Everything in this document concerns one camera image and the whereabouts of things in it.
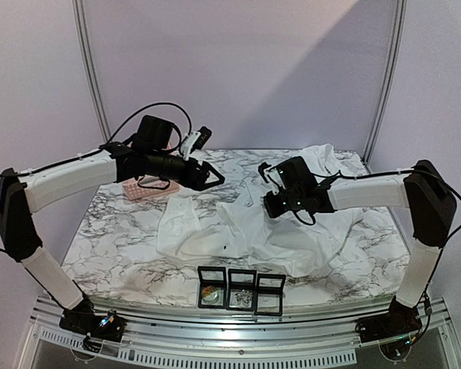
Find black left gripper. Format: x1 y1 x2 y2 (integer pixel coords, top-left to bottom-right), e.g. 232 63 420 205
148 149 226 191

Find white button shirt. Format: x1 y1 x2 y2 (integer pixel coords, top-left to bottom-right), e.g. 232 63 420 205
156 144 364 278

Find green red round brooch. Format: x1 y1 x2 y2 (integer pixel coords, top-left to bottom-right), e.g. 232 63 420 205
201 286 224 306

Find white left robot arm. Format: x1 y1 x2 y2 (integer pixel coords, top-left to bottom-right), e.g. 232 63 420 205
0 115 224 344

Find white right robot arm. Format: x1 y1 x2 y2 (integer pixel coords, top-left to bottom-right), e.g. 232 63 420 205
258 156 456 347

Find pink plastic basket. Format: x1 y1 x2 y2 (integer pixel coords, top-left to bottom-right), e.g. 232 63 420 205
121 176 180 201

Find right black display case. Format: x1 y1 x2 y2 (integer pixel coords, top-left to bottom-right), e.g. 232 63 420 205
253 273 286 317

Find black display case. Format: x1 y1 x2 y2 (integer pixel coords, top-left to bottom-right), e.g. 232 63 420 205
197 266 227 310
226 268 257 312
253 273 286 317

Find middle black display case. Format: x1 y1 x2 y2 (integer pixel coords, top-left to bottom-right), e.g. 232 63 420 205
226 268 257 312

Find left black display case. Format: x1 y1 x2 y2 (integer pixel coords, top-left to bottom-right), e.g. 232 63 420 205
197 266 227 310

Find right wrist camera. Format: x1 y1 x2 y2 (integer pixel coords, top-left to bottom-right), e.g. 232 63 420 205
258 162 282 194

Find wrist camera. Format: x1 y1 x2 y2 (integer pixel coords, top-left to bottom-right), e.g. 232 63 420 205
179 126 212 161
258 162 282 194

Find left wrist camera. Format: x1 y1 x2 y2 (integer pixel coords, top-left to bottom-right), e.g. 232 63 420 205
179 126 212 161

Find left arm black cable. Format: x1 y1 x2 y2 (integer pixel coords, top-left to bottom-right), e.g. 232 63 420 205
0 101 195 253

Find aluminium front rail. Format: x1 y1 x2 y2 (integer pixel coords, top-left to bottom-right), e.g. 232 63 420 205
18 297 461 368

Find left aluminium frame post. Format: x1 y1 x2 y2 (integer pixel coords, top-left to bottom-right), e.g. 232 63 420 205
72 0 111 143

